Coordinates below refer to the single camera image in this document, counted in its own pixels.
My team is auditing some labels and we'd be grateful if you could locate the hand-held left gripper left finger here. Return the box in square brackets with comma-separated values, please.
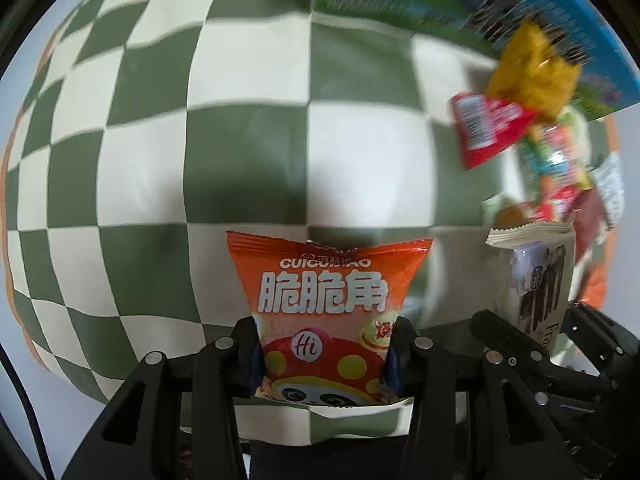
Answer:
[62, 316, 264, 480]

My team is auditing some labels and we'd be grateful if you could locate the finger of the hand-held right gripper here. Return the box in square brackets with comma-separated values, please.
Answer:
[566, 304, 640, 363]
[471, 309, 611, 399]

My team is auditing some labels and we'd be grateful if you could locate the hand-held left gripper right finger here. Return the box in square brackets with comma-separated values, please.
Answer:
[384, 317, 577, 480]

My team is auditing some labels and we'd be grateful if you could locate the white black stick snack packet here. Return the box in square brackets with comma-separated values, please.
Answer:
[486, 224, 577, 357]

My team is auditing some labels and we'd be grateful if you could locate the orange panda snack packet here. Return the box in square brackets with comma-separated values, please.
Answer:
[226, 231, 434, 407]

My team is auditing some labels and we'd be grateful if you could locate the cardboard box with blue print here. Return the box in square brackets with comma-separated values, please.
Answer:
[314, 0, 640, 122]

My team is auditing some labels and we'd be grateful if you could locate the plain orange snack packet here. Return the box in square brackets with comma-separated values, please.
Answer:
[579, 260, 609, 307]

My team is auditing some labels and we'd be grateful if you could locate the dark red snack packet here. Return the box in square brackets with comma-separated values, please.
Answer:
[570, 187, 609, 262]

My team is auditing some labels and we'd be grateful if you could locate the cream bread packet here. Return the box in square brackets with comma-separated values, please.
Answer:
[481, 194, 532, 234]

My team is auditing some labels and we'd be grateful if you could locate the white grey snack packet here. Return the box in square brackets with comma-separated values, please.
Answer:
[595, 152, 627, 232]

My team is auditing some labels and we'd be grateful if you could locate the colourful candy bag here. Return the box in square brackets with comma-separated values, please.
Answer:
[519, 114, 594, 222]

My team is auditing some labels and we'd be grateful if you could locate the green white checkered mat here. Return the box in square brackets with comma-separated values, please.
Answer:
[0, 0, 626, 453]

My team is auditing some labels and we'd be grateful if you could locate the yellow snack packet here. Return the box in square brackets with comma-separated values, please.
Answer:
[487, 21, 584, 120]

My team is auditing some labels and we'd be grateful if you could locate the black cable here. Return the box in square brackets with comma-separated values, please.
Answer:
[0, 345, 57, 480]

